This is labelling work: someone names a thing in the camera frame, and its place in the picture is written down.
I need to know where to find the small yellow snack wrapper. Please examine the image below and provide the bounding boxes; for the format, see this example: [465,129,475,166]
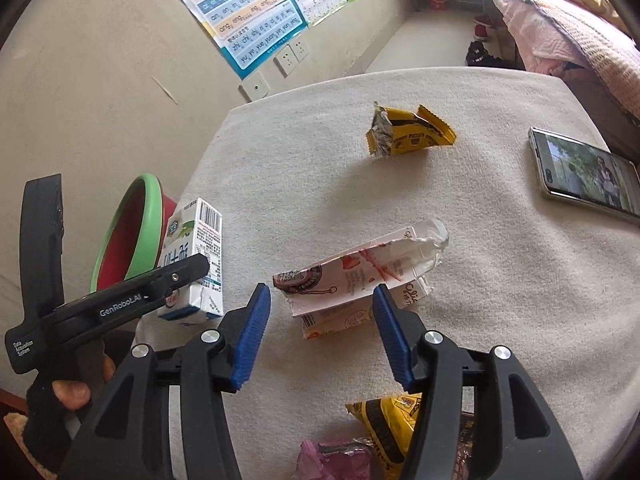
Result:
[366,102,457,157]

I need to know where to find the pink plastic wrapper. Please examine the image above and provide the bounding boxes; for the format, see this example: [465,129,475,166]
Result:
[294,438,373,480]

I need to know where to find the black shoes on floor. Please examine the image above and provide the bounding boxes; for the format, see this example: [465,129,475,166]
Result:
[465,40,513,70]

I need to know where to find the dark brown candy wrapper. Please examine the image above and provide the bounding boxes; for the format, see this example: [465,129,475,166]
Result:
[451,412,475,480]

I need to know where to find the smartphone with lit screen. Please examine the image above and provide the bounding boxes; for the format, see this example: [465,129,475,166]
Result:
[528,127,639,224]

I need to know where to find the white wall socket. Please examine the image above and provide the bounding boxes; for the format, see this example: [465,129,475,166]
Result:
[273,37,310,78]

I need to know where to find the white wall switch plate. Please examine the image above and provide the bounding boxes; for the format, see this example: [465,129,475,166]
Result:
[239,70,270,102]

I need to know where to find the left hand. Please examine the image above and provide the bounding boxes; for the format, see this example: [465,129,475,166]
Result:
[52,354,116,412]

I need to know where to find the pink bed blanket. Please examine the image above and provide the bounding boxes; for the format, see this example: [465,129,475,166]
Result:
[492,0,639,117]

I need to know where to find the blue white milk carton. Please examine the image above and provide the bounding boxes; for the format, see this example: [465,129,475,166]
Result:
[157,197,224,326]

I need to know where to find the white table cloth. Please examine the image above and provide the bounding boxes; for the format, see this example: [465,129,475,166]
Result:
[134,66,640,480]

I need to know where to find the yellow black snack bag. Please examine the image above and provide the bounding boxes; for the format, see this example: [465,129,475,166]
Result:
[345,393,421,479]

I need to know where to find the pink white torn carton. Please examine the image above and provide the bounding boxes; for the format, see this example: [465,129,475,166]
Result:
[272,219,449,339]

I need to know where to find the blue pinyin wall poster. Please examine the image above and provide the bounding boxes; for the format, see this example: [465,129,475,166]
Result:
[181,0,306,79]

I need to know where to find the green red plastic basin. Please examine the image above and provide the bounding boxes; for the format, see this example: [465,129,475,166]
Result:
[90,174,177,292]

